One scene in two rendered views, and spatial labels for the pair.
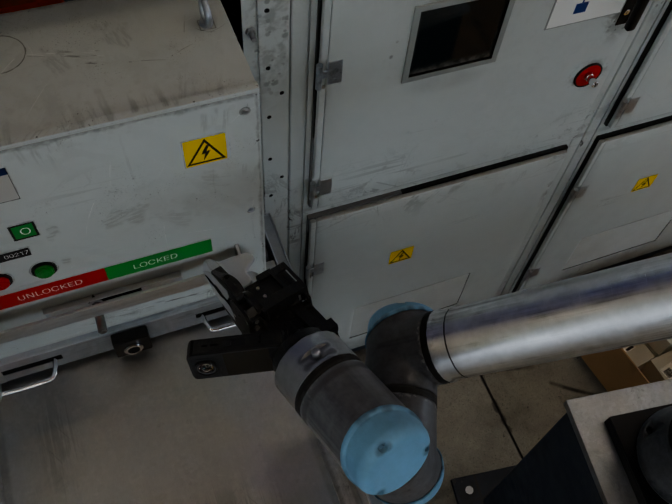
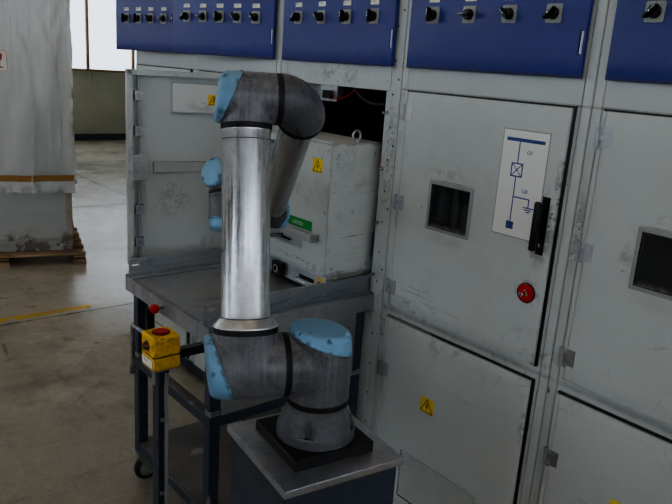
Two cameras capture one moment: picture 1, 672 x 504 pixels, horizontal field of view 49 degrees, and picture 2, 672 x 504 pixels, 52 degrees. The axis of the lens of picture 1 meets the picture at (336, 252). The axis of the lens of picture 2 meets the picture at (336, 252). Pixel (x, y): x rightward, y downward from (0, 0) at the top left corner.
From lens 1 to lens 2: 218 cm
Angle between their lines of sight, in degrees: 70
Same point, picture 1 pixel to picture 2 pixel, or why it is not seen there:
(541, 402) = not seen: outside the picture
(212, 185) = (316, 187)
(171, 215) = (305, 196)
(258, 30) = (384, 168)
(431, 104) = (439, 255)
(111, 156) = not seen: hidden behind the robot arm
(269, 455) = not seen: hidden behind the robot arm
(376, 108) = (415, 239)
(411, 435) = (218, 162)
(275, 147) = (381, 244)
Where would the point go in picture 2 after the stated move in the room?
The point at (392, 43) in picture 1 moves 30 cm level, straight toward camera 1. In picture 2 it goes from (422, 197) to (331, 194)
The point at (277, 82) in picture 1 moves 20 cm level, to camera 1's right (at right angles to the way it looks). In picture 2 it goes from (386, 201) to (404, 214)
